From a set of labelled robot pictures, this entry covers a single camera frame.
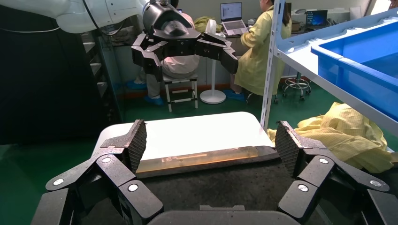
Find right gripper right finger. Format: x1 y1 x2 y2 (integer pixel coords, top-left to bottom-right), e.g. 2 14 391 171
275 120 398 225

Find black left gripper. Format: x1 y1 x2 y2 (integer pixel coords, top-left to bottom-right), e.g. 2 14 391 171
131 0 239 83

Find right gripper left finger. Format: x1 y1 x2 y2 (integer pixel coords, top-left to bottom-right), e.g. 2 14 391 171
31 119 164 225

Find seated person in white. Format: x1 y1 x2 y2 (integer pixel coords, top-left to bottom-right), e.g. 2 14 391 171
126 0 201 106

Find white square stool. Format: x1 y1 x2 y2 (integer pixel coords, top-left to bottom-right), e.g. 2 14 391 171
162 73 199 113

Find yellow green bundled cloth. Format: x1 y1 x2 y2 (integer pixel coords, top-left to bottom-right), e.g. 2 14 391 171
193 16 223 33

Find yellow crumpled cloth garment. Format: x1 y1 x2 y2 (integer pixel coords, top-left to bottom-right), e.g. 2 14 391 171
267 102 396 174

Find silver open laptop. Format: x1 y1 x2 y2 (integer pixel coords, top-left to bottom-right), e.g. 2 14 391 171
220 2 249 36

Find person in yellow coat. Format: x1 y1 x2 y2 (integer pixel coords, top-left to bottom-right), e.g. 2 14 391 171
223 0 293 103

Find grey stepped rack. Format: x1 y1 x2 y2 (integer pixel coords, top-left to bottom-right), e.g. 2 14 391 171
81 31 123 125

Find chrome wheeled stool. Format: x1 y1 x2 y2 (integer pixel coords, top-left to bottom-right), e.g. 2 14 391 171
281 72 312 102

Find black felt tray brass edges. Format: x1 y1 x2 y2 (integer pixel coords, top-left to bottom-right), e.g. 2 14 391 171
136 145 296 212

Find blue plastic bin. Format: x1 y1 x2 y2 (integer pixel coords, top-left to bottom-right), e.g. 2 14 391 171
311 20 398 122

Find white metal shelf rack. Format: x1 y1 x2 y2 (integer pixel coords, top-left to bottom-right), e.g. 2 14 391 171
260 0 398 137

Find large black panel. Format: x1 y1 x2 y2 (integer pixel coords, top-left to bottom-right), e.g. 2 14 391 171
0 4 122 145

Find dark open laptop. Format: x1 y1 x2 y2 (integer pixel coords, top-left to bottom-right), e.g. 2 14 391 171
305 10 329 30

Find white pedestal fan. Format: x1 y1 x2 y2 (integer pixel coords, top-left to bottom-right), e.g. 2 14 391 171
199 19 227 105

